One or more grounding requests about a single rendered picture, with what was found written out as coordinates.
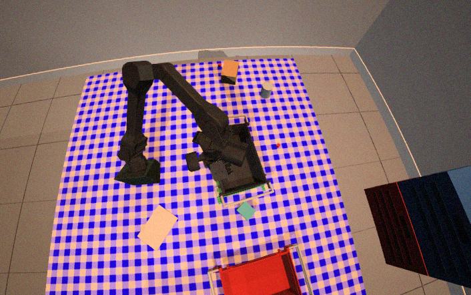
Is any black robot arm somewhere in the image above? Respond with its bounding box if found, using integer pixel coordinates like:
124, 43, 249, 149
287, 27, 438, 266
117, 61, 248, 182

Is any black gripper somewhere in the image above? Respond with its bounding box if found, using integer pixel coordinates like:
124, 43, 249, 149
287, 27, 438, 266
185, 152, 221, 172

